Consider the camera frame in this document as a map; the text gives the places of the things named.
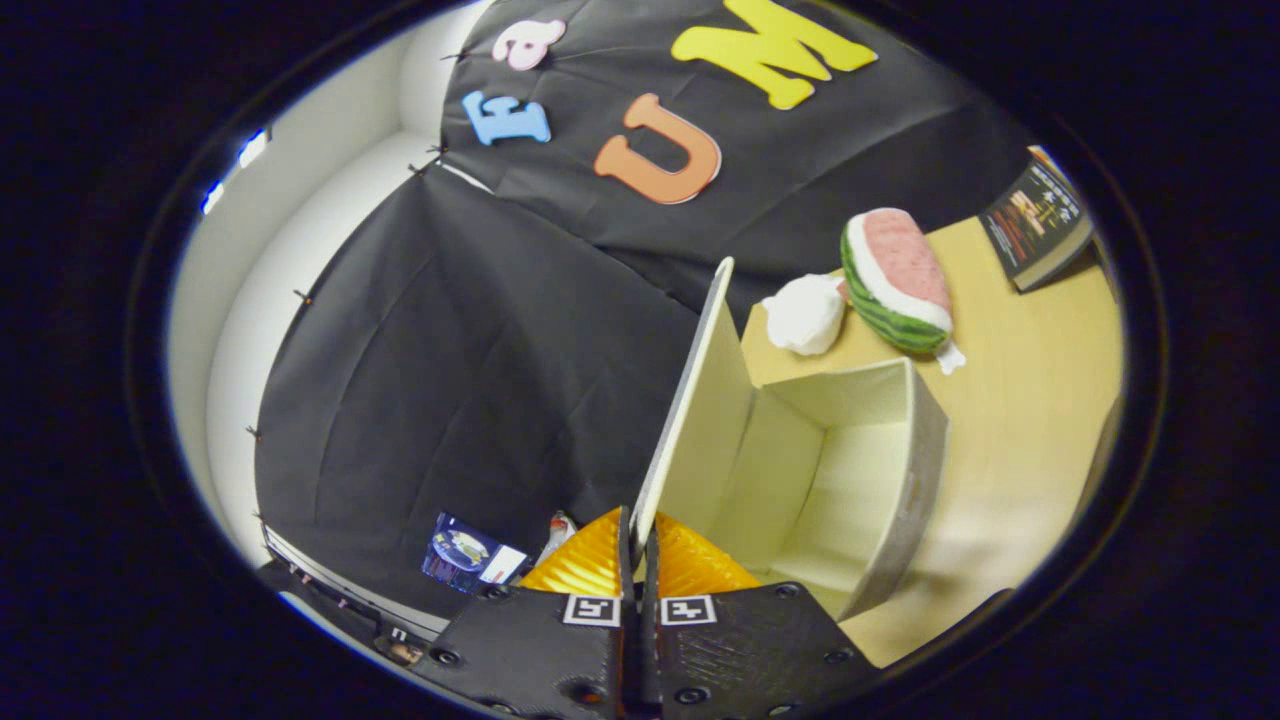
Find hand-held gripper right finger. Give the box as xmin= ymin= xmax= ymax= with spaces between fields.
xmin=640 ymin=510 xmax=881 ymax=720

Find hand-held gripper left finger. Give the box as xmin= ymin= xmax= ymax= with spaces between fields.
xmin=415 ymin=507 xmax=637 ymax=720

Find grey fabric storage box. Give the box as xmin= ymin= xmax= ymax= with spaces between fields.
xmin=630 ymin=257 xmax=949 ymax=623

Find blue printed card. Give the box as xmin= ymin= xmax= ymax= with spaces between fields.
xmin=422 ymin=513 xmax=531 ymax=596

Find white plush toy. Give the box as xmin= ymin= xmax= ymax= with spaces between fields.
xmin=762 ymin=275 xmax=849 ymax=356

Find watermelon slice plush toy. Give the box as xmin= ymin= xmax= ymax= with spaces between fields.
xmin=840 ymin=208 xmax=966 ymax=376

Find black cover book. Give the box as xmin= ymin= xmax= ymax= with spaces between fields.
xmin=978 ymin=160 xmax=1094 ymax=293

